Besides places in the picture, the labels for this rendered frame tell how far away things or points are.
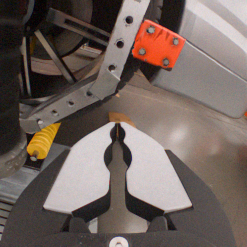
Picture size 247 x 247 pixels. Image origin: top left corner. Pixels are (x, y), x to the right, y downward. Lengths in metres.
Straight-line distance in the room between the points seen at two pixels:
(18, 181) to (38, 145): 0.34
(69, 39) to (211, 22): 0.44
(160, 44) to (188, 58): 0.21
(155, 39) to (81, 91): 0.17
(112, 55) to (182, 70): 0.26
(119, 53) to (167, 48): 0.09
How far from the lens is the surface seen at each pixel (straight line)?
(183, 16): 0.47
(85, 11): 0.53
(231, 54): 0.57
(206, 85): 0.54
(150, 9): 0.37
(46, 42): 0.41
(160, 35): 0.29
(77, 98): 0.31
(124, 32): 0.27
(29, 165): 0.48
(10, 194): 0.78
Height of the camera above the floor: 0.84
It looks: 30 degrees down
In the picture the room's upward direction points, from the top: 24 degrees clockwise
